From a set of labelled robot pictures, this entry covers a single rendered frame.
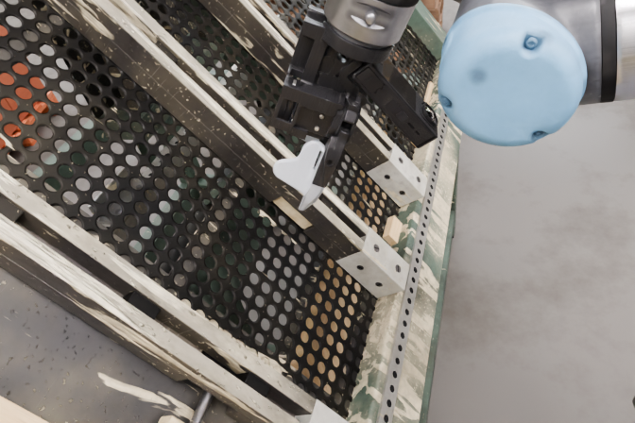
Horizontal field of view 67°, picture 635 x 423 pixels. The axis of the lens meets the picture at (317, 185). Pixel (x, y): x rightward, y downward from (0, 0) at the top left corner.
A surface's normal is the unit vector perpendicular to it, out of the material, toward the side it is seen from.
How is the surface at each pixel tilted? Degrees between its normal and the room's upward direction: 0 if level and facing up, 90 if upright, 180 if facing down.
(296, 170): 77
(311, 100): 90
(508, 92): 90
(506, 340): 0
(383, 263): 54
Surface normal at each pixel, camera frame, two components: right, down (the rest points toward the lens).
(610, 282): -0.15, -0.74
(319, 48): -0.11, 0.67
